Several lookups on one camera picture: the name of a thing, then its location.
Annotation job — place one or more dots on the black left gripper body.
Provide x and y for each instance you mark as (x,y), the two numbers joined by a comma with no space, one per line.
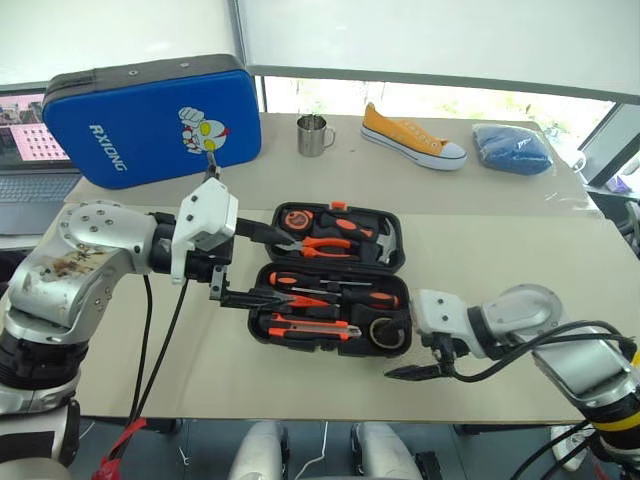
(210,260)

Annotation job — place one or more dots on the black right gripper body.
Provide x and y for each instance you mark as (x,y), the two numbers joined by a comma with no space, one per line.
(445,350)

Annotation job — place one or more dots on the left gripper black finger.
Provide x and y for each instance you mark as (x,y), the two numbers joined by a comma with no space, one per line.
(262,234)
(255,300)

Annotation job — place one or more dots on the roll of dark tape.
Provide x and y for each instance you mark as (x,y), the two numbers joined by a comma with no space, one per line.
(377,337)

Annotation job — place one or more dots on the small orange test pen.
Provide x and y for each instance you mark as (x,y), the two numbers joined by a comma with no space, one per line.
(312,302)

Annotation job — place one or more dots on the orange black utility knife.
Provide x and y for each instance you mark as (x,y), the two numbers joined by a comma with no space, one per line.
(310,327)

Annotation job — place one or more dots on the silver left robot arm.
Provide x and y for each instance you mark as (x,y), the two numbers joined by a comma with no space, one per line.
(75,265)

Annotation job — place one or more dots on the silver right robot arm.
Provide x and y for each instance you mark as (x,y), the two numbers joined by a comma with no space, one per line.
(575,360)

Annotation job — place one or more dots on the black plastic tool case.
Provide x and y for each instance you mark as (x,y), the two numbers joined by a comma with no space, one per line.
(320,345)

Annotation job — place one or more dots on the blue RXIONG cartoon case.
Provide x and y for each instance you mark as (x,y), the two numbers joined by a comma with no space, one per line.
(145,130)

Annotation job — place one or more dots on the orange black tape measure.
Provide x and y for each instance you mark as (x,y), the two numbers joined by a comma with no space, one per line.
(297,219)

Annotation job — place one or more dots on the silver rounded shell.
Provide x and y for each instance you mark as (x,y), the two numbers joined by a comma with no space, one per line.
(390,450)
(257,450)

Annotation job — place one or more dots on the small black block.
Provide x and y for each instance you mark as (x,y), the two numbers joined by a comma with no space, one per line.
(427,465)

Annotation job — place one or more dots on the stainless steel mug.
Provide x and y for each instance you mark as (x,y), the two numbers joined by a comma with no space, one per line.
(310,140)

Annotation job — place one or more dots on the white sneaker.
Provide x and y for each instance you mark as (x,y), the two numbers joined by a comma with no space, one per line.
(570,447)

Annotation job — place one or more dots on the yellow canvas sneaker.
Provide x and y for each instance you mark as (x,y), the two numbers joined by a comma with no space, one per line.
(400,135)

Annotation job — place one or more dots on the grey laptop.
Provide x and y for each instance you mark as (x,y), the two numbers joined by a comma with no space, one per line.
(30,190)

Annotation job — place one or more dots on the blue cloth in clear bag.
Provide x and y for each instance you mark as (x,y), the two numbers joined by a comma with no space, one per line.
(512,150)

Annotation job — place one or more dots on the purple object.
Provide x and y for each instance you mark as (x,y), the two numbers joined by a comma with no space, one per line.
(620,184)

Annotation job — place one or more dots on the dark computer monitor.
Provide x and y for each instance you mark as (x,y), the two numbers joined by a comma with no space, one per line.
(612,145)

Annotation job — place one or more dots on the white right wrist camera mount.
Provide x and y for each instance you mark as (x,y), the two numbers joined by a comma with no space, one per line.
(442,315)

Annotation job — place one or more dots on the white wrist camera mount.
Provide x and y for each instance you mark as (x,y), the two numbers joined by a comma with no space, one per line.
(207,215)
(442,315)

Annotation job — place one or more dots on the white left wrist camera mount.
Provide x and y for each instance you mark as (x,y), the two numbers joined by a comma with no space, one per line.
(207,215)

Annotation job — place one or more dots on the black left wrist camera connector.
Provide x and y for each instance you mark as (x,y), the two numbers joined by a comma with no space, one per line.
(212,170)

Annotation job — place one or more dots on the grey window frame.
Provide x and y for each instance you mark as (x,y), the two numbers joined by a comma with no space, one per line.
(400,77)

